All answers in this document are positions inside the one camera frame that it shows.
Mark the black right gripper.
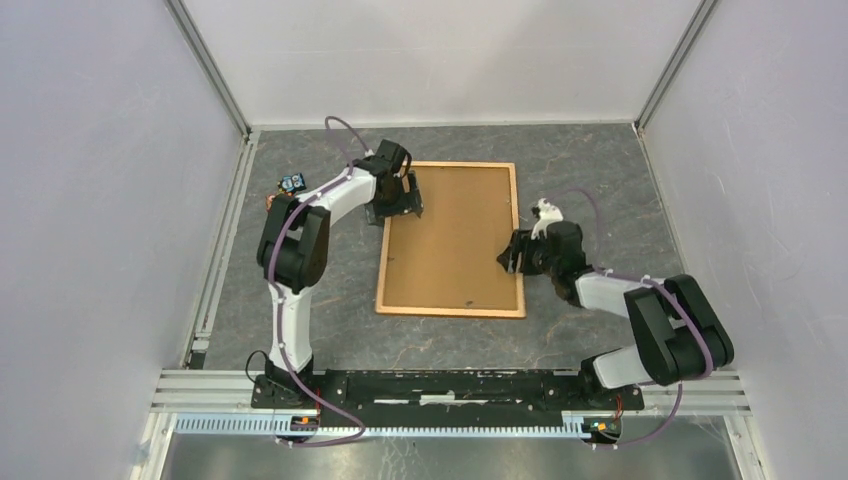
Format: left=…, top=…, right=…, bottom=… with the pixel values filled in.
left=494, top=229, right=558, bottom=278

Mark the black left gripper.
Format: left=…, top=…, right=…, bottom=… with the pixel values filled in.
left=368, top=172, right=425, bottom=229

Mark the wooden picture frame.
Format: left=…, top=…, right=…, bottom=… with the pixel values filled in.
left=374, top=160, right=527, bottom=321

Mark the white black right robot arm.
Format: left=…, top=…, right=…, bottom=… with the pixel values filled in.
left=497, top=221, right=735, bottom=408

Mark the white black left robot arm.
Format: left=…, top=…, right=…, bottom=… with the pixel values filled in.
left=256, top=140, right=423, bottom=408

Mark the blue toy block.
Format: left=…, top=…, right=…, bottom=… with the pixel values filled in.
left=277, top=173, right=307, bottom=196

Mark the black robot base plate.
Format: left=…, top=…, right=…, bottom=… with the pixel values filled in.
left=251, top=369, right=645, bottom=427

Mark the aluminium toothed rail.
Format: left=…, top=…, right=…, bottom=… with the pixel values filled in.
left=173, top=413, right=620, bottom=440

